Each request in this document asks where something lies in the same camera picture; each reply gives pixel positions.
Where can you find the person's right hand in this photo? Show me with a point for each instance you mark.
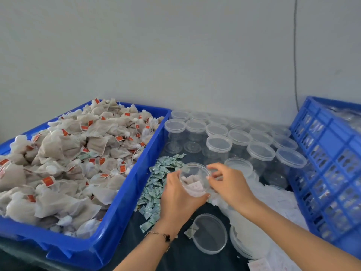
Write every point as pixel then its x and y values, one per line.
pixel 237 189

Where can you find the person's left hand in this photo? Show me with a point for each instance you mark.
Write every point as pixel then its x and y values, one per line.
pixel 177 206

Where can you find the pile of green desiccant packets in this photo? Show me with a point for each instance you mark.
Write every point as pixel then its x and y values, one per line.
pixel 155 183

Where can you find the clear jar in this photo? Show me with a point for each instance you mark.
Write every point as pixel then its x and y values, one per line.
pixel 194 175

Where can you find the group of lidded jars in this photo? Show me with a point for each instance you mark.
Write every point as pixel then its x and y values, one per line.
pixel 220 144

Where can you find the pile of white label papers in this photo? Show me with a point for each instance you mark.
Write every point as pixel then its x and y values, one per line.
pixel 282 206

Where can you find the blue slatted crate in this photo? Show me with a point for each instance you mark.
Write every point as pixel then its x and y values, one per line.
pixel 327 183

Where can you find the pile of tea bags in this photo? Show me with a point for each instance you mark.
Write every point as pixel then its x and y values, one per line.
pixel 67 166

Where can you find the person's left forearm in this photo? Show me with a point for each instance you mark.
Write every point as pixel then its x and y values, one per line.
pixel 146 251

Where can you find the person's right forearm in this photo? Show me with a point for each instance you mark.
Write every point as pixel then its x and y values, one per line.
pixel 304 245

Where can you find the blue plastic tray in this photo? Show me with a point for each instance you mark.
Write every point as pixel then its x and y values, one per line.
pixel 118 217

